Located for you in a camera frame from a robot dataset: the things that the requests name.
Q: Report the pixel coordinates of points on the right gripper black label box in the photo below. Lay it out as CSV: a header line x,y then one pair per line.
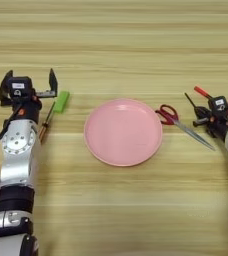
x,y
218,105

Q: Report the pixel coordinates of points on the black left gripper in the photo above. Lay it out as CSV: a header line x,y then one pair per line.
x,y
29,110

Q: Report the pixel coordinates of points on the red and black marker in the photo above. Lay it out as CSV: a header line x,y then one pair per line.
x,y
201,90

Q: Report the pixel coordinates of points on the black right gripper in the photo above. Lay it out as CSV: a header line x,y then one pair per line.
x,y
219,125

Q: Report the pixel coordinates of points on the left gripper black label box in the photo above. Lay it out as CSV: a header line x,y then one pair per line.
x,y
19,87

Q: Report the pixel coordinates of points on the pink round plate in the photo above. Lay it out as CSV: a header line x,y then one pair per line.
x,y
122,153

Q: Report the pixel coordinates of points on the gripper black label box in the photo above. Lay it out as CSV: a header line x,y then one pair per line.
x,y
218,105
19,87

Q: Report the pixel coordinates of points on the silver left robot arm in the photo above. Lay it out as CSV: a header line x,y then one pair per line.
x,y
17,160

